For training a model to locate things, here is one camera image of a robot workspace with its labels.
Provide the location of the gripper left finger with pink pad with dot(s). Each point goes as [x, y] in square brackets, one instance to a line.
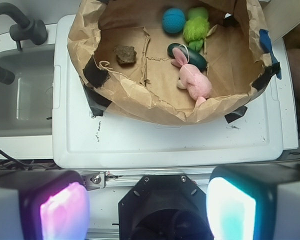
[43, 205]

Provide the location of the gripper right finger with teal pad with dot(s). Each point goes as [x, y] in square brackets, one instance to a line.
[254, 201]

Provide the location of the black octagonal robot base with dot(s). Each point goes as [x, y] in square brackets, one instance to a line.
[164, 207]

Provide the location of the green plush animal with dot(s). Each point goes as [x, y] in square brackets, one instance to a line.
[196, 28]

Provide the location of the grey sink basin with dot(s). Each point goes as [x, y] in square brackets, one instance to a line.
[26, 104]

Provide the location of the pink plush bunny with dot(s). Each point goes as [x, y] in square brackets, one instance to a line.
[190, 78]

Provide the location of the dark green oval stone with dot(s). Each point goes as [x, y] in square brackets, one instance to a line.
[191, 56]

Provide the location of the blue painter tape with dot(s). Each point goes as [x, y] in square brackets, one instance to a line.
[266, 45]

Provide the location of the brown paper bag tray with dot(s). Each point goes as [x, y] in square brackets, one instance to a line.
[237, 66]

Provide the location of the brown rock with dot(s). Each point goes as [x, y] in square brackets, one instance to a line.
[125, 54]

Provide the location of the black faucet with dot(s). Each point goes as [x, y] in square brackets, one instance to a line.
[25, 28]

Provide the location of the blue knitted ball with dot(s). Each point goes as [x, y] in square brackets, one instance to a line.
[173, 20]

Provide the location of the aluminium rail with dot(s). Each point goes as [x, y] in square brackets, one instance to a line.
[99, 179]

